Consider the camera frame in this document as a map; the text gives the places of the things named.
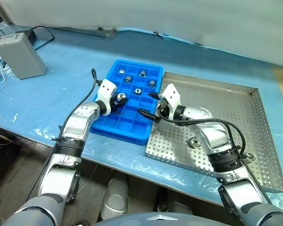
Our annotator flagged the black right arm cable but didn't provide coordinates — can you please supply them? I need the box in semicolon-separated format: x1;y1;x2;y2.
157;110;248;158

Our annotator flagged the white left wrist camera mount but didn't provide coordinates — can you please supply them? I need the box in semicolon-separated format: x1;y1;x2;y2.
96;79;117;116

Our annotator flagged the blue plastic table cover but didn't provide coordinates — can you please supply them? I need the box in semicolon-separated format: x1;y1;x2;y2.
0;21;283;208

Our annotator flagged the blue plastic compartment tray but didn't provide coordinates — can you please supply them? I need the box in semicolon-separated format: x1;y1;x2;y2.
91;59;165;147

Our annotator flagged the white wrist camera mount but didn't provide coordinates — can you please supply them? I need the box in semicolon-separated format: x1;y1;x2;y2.
159;83;181;120
96;79;117;116

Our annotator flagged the perforated steel tray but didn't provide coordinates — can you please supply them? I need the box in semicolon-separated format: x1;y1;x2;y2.
145;72;283;193

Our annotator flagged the black adapter cable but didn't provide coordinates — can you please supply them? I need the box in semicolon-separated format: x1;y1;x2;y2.
30;25;55;50

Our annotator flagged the grey perforated metal box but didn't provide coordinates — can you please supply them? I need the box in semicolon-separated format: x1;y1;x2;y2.
0;32;47;81

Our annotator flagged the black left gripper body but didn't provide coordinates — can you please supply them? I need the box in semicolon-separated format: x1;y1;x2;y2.
109;94;122;113

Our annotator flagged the grey robot torso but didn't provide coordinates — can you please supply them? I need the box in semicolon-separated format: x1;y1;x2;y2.
94;210;229;226

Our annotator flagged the perforated metal plate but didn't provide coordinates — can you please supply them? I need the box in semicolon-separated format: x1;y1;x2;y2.
61;26;120;38

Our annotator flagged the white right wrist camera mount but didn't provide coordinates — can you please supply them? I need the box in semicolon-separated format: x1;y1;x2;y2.
159;83;181;120

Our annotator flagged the grey rounded cylinder shape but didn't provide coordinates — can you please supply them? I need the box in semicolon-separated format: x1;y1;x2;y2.
100;175;130;222

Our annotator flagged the white back panel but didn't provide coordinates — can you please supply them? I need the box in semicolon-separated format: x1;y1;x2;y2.
0;0;283;69

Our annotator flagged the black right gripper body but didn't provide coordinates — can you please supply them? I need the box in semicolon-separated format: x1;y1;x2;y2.
156;98;171;119

